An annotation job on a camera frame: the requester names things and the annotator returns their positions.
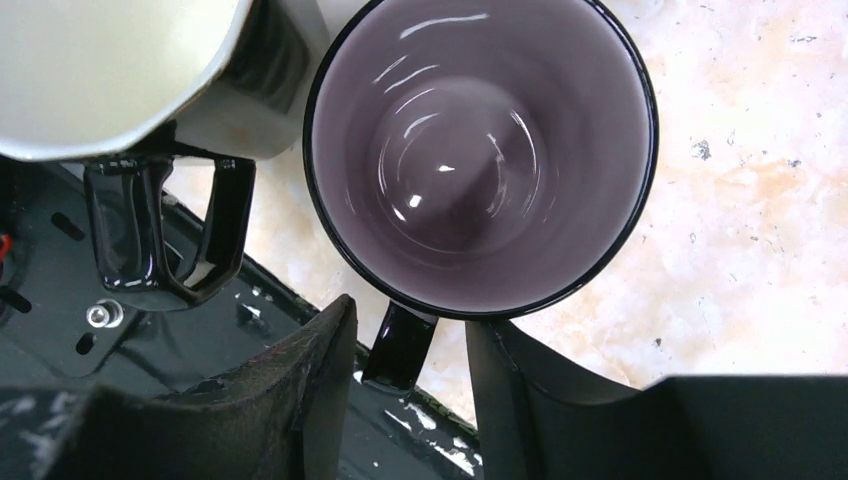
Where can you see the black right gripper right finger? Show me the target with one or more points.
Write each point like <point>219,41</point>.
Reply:
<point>543,416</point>

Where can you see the purple mug black handle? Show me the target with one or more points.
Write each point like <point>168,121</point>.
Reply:
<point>477,160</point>

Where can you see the cream mug black handle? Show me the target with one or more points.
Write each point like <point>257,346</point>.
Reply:
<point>125,88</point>

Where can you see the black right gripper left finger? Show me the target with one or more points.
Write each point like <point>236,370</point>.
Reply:
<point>279,415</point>

